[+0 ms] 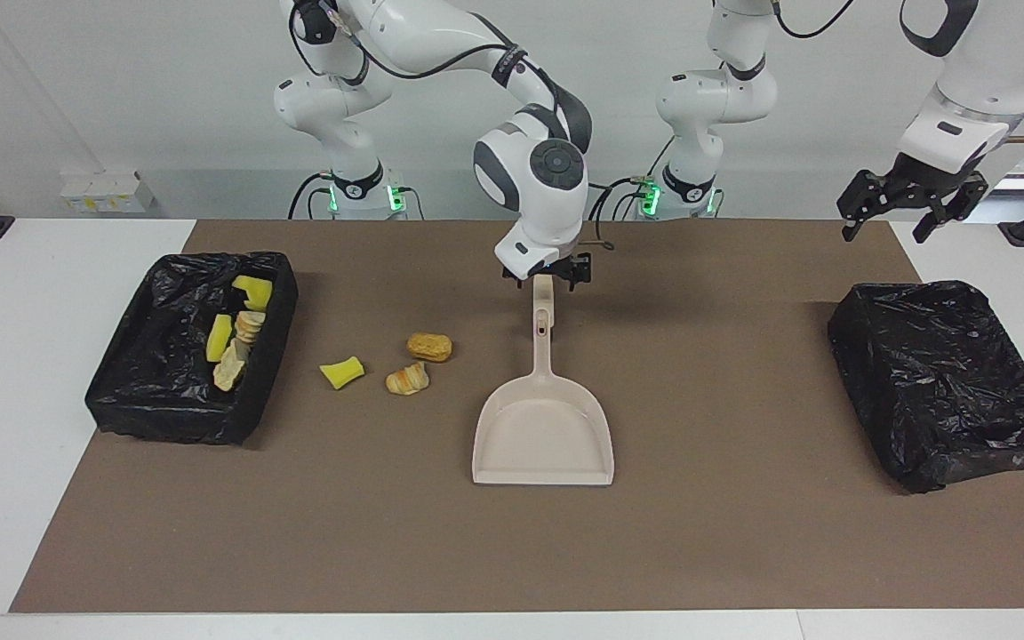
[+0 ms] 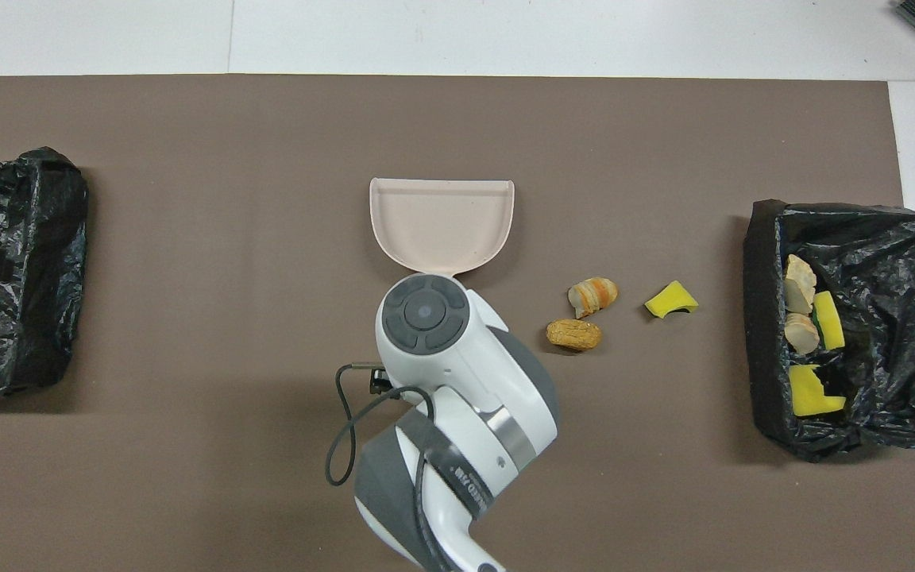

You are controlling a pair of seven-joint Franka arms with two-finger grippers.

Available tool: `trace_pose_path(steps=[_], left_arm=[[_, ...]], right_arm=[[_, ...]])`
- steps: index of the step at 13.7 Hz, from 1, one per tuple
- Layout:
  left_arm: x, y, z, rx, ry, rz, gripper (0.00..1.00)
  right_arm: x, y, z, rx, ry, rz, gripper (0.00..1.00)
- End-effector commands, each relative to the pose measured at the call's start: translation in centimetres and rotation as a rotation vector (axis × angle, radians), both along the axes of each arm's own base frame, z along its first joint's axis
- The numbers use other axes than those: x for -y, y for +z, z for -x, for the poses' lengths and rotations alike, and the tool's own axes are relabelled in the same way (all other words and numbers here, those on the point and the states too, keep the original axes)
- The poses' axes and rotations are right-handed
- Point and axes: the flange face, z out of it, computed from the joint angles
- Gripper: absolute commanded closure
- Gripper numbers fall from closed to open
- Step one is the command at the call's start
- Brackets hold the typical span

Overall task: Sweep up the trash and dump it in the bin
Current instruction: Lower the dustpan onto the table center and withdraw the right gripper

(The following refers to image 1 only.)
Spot black right base cables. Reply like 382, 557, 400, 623
287, 172, 424, 220

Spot beige plastic dustpan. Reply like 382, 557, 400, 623
472, 308, 615, 486

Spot round golden bread bun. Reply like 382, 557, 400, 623
406, 332, 453, 364

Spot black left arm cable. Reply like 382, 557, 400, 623
770, 0, 1024, 148

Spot yellow sponge wedge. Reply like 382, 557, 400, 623
319, 356, 365, 390

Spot pale bread chunk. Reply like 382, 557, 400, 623
212, 342, 248, 392

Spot black bag-lined bin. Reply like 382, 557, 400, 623
828, 281, 1024, 494
85, 252, 300, 445

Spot white wall socket box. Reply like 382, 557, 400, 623
60, 171, 156, 214

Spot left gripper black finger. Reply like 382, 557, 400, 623
914, 176, 989, 244
836, 169, 887, 244

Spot brown table mat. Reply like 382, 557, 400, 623
10, 220, 1024, 614

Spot black base cables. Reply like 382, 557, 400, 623
588, 176, 655, 250
287, 172, 424, 220

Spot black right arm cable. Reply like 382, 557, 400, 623
285, 0, 571, 116

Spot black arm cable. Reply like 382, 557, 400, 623
285, 0, 571, 116
770, 0, 1024, 148

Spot black left base cables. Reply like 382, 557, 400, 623
588, 176, 655, 250

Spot notched yellow sponge piece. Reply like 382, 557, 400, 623
232, 275, 274, 312

